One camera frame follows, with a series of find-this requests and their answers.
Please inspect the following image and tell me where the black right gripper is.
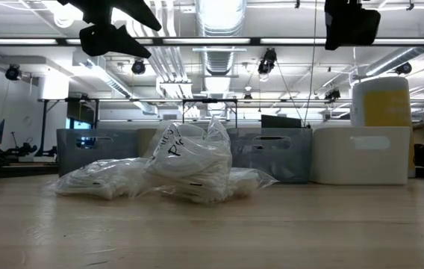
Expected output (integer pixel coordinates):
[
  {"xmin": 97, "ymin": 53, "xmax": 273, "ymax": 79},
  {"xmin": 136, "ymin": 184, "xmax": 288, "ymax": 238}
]
[{"xmin": 324, "ymin": 0, "xmax": 381, "ymax": 52}]

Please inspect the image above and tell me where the black ceiling spotlight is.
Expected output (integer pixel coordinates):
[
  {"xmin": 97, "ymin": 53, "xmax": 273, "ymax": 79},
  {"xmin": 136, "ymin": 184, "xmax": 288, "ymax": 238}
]
[
  {"xmin": 323, "ymin": 88, "xmax": 342, "ymax": 102},
  {"xmin": 395, "ymin": 61, "xmax": 414, "ymax": 75},
  {"xmin": 131, "ymin": 59, "xmax": 147, "ymax": 75},
  {"xmin": 257, "ymin": 47, "xmax": 278, "ymax": 75},
  {"xmin": 4, "ymin": 64, "xmax": 22, "ymax": 81}
]

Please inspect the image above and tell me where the yellow canister with white lid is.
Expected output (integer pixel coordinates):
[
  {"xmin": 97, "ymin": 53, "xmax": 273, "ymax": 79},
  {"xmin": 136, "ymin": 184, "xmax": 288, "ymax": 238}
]
[{"xmin": 349, "ymin": 76, "xmax": 417, "ymax": 179}]

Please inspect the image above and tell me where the blue lit screen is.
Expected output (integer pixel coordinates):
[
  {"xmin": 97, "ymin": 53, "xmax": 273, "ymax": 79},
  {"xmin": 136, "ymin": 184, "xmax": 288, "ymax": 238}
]
[{"xmin": 66, "ymin": 117, "xmax": 94, "ymax": 130}]

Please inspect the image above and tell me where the dark translucent plastic bin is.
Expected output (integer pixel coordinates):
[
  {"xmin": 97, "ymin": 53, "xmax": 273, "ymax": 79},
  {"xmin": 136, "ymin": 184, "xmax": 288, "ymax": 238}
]
[
  {"xmin": 226, "ymin": 127, "xmax": 314, "ymax": 184},
  {"xmin": 56, "ymin": 129, "xmax": 140, "ymax": 179}
]

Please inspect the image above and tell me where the black computer monitor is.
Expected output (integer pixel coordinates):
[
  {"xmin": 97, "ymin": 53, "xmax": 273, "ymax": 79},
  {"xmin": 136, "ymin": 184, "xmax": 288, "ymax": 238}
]
[{"xmin": 261, "ymin": 114, "xmax": 303, "ymax": 129}]

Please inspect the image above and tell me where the white plastic bin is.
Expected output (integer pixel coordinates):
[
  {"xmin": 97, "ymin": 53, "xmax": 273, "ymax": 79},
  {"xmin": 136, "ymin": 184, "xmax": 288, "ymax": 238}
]
[{"xmin": 310, "ymin": 126, "xmax": 411, "ymax": 186}]

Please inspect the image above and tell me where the black metal table frame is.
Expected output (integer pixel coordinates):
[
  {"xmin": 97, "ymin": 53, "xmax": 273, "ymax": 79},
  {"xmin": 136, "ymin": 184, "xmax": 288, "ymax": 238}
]
[
  {"xmin": 37, "ymin": 97, "xmax": 101, "ymax": 158},
  {"xmin": 181, "ymin": 97, "xmax": 240, "ymax": 129}
]

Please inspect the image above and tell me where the silver ceiling duct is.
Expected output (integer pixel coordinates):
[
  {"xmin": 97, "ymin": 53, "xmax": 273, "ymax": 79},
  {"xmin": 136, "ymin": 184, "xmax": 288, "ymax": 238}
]
[{"xmin": 195, "ymin": 0, "xmax": 249, "ymax": 117}]

